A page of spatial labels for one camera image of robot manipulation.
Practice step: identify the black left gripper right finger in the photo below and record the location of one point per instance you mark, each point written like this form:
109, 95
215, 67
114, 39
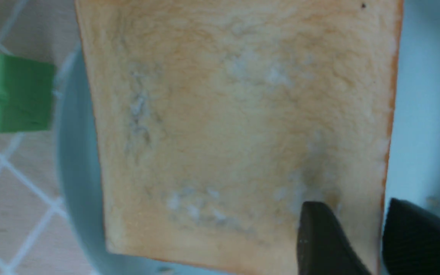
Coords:
411, 240

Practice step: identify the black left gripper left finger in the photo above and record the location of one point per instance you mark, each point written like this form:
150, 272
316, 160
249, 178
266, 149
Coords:
322, 246

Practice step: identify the toast slice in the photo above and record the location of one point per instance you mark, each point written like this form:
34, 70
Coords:
217, 119

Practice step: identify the blue plate left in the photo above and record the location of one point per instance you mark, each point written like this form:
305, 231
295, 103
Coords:
414, 169

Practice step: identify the green cube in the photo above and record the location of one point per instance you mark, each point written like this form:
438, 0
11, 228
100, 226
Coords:
26, 99

